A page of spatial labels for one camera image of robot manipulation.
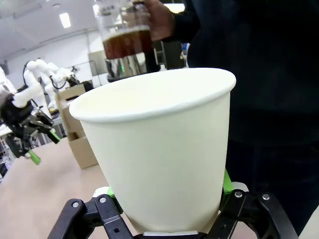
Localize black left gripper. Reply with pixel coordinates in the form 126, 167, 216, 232
0, 93, 61, 166

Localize white paper cup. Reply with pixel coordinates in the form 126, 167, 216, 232
69, 67, 237, 235

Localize brown cardboard box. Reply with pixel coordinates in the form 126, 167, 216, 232
55, 86, 97, 136
68, 131, 100, 170

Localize person torso black hoodie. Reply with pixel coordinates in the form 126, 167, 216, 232
171, 0, 319, 237

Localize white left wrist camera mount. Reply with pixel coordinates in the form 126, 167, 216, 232
11, 85, 40, 108

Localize person right hand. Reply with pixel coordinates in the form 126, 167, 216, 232
145, 0, 175, 42

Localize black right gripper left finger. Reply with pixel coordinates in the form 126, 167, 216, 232
47, 185, 138, 239

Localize person right forearm black sleeve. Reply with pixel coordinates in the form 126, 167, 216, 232
171, 7, 204, 43

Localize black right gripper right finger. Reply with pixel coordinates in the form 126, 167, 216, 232
206, 169, 300, 239

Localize rectangular ceiling light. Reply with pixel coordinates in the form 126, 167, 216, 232
58, 12, 73, 29

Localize glass french press pitcher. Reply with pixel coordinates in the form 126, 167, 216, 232
96, 0, 162, 82

